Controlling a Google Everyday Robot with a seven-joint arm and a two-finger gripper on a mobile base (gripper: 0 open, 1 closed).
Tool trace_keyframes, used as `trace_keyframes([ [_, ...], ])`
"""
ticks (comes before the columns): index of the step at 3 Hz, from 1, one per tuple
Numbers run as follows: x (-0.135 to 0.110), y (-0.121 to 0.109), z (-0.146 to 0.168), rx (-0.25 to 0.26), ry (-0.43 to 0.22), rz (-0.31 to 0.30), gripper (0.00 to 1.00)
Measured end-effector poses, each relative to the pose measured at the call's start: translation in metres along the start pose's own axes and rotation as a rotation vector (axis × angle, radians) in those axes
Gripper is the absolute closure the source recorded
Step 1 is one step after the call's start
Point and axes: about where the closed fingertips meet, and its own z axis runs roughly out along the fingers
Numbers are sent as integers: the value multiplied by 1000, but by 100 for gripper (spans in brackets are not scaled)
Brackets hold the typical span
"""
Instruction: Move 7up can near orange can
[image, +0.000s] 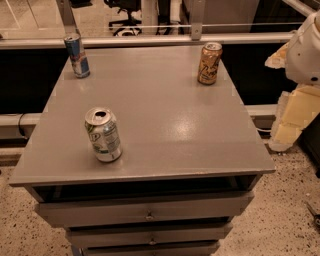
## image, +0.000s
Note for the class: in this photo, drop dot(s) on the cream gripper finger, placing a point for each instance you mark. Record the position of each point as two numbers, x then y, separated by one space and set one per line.
278 59
295 111

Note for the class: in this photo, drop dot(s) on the green white 7up can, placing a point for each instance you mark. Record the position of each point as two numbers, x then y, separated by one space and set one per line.
101 127

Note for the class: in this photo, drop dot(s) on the orange soda can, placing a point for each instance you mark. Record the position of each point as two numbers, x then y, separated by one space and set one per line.
209 62

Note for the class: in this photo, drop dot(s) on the blue silver energy drink can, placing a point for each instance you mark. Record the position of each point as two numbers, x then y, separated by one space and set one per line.
77 55

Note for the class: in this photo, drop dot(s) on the black tool on floor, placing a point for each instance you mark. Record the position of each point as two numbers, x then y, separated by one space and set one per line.
316 216

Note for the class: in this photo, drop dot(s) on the grey drawer cabinet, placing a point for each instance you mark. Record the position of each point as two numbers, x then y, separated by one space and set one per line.
178 137

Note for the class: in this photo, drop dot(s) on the bottom grey drawer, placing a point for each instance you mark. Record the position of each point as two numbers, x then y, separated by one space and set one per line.
199 248

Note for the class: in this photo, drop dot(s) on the grey drawer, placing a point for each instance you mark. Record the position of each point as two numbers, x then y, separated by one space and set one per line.
144 209
149 235
199 248

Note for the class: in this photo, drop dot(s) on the middle grey drawer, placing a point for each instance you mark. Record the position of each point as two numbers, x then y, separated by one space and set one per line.
149 235

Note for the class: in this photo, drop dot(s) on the top grey drawer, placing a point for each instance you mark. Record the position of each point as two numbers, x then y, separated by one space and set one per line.
144 209

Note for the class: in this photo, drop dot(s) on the metal railing frame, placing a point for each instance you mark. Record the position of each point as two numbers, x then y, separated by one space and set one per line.
41 24

